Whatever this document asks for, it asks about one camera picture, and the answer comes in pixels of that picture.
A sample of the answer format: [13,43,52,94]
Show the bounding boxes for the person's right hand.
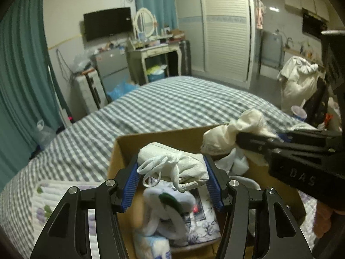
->
[314,202,332,239]

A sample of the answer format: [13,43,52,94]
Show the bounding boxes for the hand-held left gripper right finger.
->
[203,155,313,259]

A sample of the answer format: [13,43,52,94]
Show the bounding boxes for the blue white tissue packet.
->
[133,233,173,259]

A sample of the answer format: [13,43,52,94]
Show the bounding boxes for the blue plastic bag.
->
[106,77,141,103]

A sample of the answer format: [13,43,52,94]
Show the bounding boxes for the clear water jug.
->
[32,119,57,147]

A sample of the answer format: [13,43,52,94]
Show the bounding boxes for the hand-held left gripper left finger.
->
[30,155,141,259]

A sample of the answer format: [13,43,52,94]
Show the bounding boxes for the yellow bag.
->
[147,65,166,76]

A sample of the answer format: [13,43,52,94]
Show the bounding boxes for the white garment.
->
[278,56,320,108]

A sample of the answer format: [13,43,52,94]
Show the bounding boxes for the black chair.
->
[304,78,331,128]

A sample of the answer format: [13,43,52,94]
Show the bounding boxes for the dark suitcase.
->
[178,40,192,76]

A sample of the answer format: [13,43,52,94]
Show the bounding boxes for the black wall television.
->
[83,7,133,43]

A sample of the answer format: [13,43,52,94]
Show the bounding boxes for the floral tissue pack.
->
[159,181,223,247]

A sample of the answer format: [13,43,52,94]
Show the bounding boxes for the white oval mirror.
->
[133,8,158,39]

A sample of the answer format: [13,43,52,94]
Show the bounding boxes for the cream dressing table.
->
[127,42,182,85]

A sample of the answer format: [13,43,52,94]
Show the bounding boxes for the grey small fridge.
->
[92,48,132,89]

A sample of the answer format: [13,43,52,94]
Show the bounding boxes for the black range hood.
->
[301,8,329,37]

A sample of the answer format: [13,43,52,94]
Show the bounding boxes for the hanging pink clothes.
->
[255,0,267,30]

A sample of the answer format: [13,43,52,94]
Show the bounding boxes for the clear plastic bag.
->
[72,52,93,73]

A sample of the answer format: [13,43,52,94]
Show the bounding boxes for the teal curtain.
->
[0,0,71,192]

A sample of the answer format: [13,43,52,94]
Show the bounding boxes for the plastic drink cup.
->
[291,99,308,122]

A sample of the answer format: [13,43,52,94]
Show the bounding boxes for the white suitcase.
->
[71,69,108,115]

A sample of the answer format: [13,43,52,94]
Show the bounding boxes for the white drawstring pouch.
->
[137,141,209,193]

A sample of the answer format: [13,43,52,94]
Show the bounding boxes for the cream cloth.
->
[201,109,278,166]

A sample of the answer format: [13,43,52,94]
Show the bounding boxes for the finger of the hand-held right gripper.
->
[277,129,332,142]
[237,132,279,155]

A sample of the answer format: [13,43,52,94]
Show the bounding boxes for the white wall cabinets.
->
[282,0,331,22]

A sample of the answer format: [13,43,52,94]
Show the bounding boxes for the grey washing machine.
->
[259,30,285,69]

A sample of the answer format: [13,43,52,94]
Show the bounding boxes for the floral quilted blanket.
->
[31,179,320,259]

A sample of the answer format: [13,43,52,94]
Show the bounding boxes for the white sliding wardrobe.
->
[172,0,256,83]

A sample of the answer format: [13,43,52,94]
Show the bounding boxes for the brown cardboard box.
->
[107,124,306,259]

